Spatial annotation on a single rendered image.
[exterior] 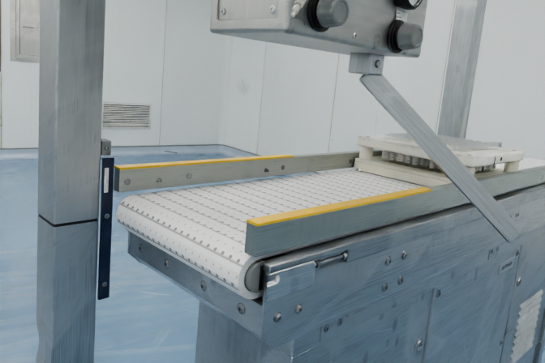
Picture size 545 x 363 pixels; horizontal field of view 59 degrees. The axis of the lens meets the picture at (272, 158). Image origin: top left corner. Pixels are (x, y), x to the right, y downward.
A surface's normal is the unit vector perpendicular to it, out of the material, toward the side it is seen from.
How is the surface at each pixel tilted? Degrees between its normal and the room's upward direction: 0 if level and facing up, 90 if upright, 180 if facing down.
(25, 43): 90
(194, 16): 90
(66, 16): 90
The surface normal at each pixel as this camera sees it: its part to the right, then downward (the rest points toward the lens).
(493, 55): -0.77, 0.04
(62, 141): 0.70, 0.18
